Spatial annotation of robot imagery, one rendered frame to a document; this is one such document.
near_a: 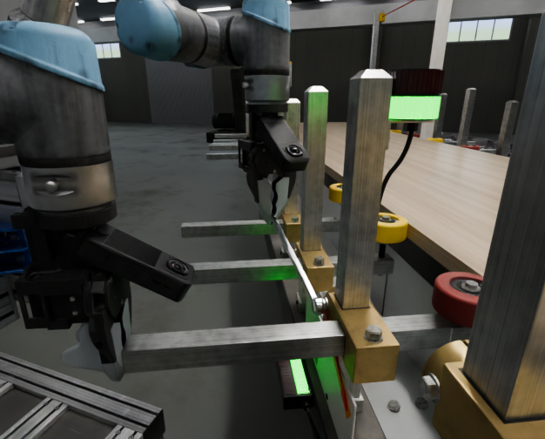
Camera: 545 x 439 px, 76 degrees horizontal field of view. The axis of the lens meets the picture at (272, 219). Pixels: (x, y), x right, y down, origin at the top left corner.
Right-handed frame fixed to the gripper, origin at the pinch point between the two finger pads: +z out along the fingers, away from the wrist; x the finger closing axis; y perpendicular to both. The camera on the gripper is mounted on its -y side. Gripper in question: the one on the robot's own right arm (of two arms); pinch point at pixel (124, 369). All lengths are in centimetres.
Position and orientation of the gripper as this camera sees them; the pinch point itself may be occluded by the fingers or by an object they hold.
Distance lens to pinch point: 47.8
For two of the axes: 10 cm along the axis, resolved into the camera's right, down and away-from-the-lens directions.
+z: -0.2, 9.4, 3.3
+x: 1.1, 3.3, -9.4
